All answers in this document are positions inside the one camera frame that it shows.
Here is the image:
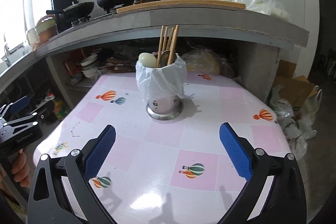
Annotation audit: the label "cream plastic ladle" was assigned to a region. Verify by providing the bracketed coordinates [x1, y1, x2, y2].
[138, 53, 157, 68]

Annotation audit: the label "large steel spoon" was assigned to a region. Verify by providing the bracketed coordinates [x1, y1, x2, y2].
[159, 51, 170, 67]

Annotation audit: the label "crossing wooden chopstick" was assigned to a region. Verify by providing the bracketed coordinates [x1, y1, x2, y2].
[156, 26, 165, 68]

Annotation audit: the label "person's left hand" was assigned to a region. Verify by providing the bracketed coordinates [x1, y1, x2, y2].
[1, 149, 31, 196]

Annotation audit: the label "cooking oil bottle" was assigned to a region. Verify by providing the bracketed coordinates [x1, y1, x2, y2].
[51, 94, 69, 121]

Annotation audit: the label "stack of bowls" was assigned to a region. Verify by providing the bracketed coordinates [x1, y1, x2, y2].
[80, 54, 99, 79]

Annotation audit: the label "plastic bags on floor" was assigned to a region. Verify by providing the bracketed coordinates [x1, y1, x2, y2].
[268, 85, 323, 160]

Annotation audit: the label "brown enamel pot stack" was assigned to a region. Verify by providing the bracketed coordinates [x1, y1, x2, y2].
[26, 15, 57, 45]

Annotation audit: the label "cardboard box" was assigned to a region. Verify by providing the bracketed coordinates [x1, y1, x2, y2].
[273, 60, 318, 109]

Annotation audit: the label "steel utensil holder cup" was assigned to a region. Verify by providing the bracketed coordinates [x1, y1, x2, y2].
[146, 96, 183, 121]

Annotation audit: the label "white plastic bag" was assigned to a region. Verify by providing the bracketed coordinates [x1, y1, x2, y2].
[135, 55, 187, 103]

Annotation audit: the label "yellowish plastic bag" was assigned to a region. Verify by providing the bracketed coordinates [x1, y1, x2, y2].
[181, 49, 234, 76]

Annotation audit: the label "black wok pan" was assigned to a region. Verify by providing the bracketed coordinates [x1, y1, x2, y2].
[46, 2, 94, 23]

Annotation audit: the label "clear plastic bags on counter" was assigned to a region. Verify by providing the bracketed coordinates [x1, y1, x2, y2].
[232, 0, 290, 22]

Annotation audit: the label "wooden cutting board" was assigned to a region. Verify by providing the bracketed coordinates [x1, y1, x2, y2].
[116, 0, 246, 14]

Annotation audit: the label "kitchen cleaver orange handle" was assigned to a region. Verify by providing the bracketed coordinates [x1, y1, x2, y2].
[134, 0, 160, 5]

